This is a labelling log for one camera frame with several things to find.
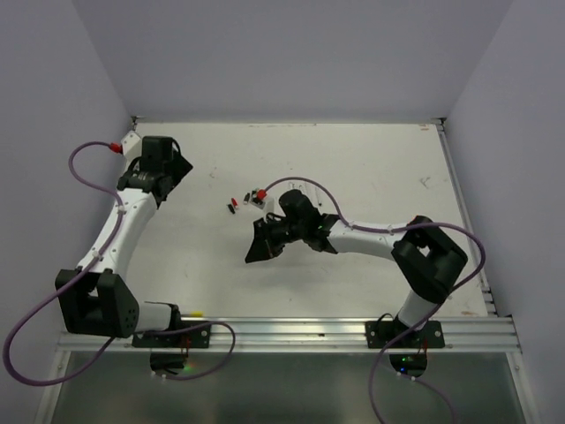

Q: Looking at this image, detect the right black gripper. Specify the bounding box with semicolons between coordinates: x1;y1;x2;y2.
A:
245;215;305;262

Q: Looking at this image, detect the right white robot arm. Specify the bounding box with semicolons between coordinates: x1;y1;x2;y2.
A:
245;190;468;347

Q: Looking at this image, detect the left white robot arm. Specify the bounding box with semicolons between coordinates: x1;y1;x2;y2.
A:
55;133;192;347

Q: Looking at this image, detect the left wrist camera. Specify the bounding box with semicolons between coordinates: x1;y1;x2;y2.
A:
121;131;142;161

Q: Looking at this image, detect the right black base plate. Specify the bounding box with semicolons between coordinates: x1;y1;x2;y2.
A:
364;318;444;350

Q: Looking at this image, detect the aluminium mounting rail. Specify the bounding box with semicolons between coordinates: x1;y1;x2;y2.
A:
56;314;517;352

